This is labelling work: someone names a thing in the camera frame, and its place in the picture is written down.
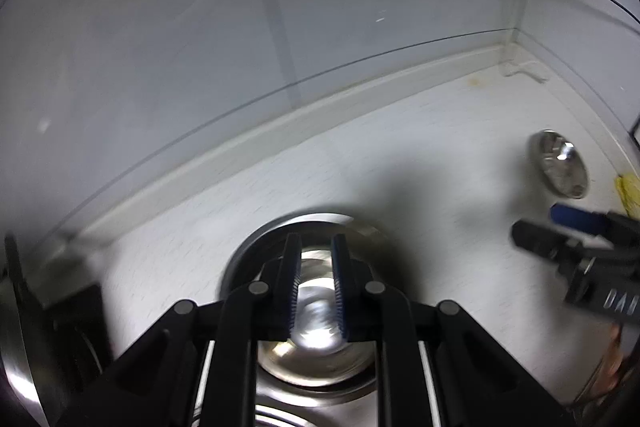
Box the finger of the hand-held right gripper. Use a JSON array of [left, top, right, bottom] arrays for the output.
[[550, 203, 613, 238], [511, 219, 586, 264]]

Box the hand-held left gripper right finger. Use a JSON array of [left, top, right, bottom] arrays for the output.
[[331, 233, 576, 427]]

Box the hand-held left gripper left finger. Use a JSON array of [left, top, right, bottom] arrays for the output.
[[47, 232, 303, 427]]

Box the small steel bowl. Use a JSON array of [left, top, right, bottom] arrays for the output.
[[530, 129, 590, 199]]

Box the large steel bowl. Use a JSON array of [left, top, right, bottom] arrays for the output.
[[257, 252, 376, 383]]

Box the plain steel plate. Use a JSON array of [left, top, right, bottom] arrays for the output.
[[218, 209, 393, 403]]

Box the steel plate with sticker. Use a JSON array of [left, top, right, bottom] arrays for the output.
[[254, 402, 382, 427]]

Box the person's right hand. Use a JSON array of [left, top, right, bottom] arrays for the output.
[[592, 322, 626, 400]]

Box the pale yellow cloth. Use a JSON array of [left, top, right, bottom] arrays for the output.
[[616, 173, 640, 215]]

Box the black gas stove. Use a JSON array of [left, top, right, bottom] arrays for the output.
[[42, 282, 108, 388]]

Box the steel wok with lid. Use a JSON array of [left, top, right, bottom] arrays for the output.
[[0, 232, 61, 427]]

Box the steel wok lid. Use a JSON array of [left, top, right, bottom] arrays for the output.
[[0, 282, 38, 423]]

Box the white cable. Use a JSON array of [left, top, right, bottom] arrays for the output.
[[502, 0, 548, 82]]

